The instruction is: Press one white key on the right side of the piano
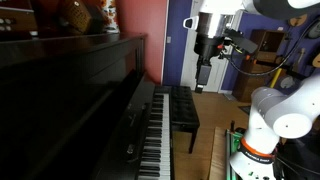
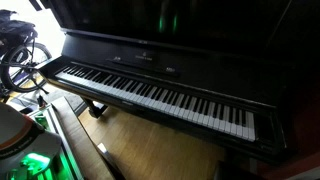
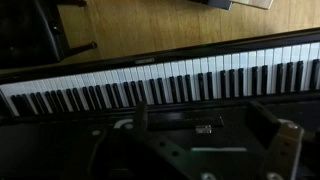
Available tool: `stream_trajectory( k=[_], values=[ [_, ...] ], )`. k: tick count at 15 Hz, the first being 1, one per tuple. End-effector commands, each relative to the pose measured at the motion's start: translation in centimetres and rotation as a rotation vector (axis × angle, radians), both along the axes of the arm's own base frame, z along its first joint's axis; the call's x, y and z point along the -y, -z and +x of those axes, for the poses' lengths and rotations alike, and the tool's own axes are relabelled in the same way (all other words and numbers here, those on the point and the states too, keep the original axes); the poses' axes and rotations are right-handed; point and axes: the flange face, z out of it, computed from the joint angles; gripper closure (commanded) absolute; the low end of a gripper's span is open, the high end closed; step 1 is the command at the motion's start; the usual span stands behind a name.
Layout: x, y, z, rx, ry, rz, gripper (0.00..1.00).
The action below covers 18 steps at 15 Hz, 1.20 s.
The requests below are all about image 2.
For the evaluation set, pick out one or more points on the white robot base with green light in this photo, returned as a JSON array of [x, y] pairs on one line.
[[26, 147]]

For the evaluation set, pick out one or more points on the black bicycle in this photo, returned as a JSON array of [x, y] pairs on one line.
[[20, 54]]

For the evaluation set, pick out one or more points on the metal framed cart edge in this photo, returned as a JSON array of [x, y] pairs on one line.
[[63, 165]]

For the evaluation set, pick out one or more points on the black upright piano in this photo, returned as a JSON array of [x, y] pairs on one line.
[[243, 74]]

